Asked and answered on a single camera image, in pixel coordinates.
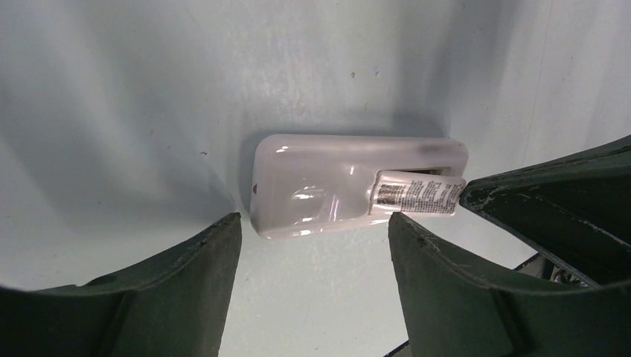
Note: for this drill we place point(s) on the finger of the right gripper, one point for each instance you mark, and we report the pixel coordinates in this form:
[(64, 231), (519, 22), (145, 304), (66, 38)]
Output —
[(574, 210)]

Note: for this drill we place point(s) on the white remote control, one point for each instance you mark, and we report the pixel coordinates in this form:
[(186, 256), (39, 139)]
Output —
[(304, 185)]

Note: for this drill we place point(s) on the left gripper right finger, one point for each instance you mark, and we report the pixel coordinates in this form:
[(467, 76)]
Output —
[(456, 303)]

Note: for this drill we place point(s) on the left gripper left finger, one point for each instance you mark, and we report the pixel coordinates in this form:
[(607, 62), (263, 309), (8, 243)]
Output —
[(174, 303)]

